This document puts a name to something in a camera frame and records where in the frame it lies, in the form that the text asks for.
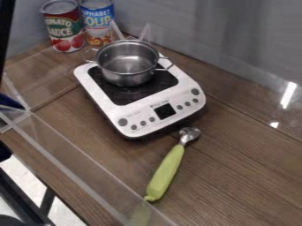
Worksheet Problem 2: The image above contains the silver steel pot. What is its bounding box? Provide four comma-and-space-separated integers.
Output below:
84, 40, 175, 87

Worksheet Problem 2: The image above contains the white and black induction stove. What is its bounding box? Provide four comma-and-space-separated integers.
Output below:
75, 56, 206, 139

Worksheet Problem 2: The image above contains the clear acrylic barrier panel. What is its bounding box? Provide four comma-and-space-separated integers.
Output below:
0, 72, 176, 226

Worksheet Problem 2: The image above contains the alphabet soup can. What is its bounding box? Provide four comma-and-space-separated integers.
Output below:
79, 0, 115, 47

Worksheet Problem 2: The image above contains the dark blue object at edge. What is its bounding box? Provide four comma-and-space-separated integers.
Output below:
0, 93, 25, 109

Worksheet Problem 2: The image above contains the tomato sauce can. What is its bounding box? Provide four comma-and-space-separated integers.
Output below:
40, 0, 86, 53

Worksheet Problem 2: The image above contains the green handled ice cream scoop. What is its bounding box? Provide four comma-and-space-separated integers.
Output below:
144, 127, 200, 201

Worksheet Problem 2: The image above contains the black metal table frame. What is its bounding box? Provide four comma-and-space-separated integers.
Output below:
0, 169, 55, 226

